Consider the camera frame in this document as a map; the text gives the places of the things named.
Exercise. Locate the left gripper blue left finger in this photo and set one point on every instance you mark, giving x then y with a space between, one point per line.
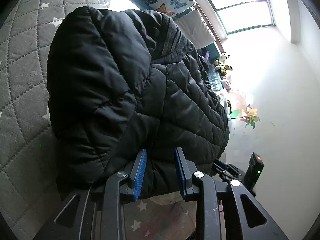
137 175

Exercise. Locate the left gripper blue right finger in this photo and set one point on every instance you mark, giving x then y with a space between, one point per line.
184 171

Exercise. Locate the black puffer jacket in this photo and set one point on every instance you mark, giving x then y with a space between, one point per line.
122 82

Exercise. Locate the right gripper black tracker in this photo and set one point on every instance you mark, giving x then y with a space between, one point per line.
253 172

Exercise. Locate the colourful paper pinwheel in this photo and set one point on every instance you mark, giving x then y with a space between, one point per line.
248 115

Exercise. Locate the pink plush pig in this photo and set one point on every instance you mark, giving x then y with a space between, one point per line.
226 84

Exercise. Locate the stuffed toy animals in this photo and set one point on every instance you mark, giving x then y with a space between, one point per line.
221 66

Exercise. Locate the grey star quilted mattress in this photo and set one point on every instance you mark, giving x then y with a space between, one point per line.
28 189

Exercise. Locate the purple plush toy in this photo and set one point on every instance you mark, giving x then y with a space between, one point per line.
206 55

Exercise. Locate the plain white pillow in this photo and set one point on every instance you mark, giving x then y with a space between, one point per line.
195 29

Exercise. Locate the green framed window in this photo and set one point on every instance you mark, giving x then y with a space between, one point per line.
242 15

